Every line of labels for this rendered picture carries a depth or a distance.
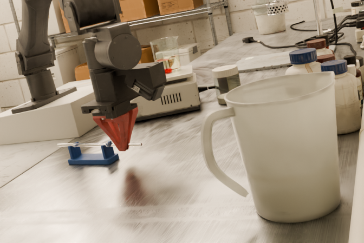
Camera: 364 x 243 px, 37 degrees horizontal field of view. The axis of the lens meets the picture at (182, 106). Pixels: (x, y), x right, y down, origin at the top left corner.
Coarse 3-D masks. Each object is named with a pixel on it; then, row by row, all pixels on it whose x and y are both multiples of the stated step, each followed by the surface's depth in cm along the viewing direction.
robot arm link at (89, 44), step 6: (96, 36) 91; (84, 42) 90; (90, 42) 89; (84, 48) 91; (90, 48) 90; (90, 54) 90; (90, 60) 91; (96, 60) 90; (90, 66) 91; (96, 66) 90; (102, 66) 90
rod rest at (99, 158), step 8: (72, 152) 102; (80, 152) 104; (104, 152) 97; (112, 152) 99; (72, 160) 101; (80, 160) 100; (88, 160) 99; (96, 160) 98; (104, 160) 97; (112, 160) 98
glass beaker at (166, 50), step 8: (160, 40) 128; (168, 40) 122; (176, 40) 124; (152, 48) 124; (160, 48) 122; (168, 48) 122; (176, 48) 124; (160, 56) 123; (168, 56) 123; (176, 56) 124; (168, 64) 123; (176, 64) 124; (168, 72) 123; (176, 72) 124
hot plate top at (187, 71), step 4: (184, 68) 129; (188, 68) 127; (192, 68) 127; (180, 72) 125; (184, 72) 124; (188, 72) 122; (192, 72) 122; (168, 76) 122; (172, 76) 121; (176, 76) 121; (180, 76) 121; (184, 76) 121; (188, 76) 121; (168, 80) 121; (172, 80) 121
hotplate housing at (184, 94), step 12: (168, 84) 122; (180, 84) 121; (192, 84) 121; (168, 96) 122; (180, 96) 122; (192, 96) 122; (144, 108) 122; (156, 108) 122; (168, 108) 122; (180, 108) 122; (192, 108) 122
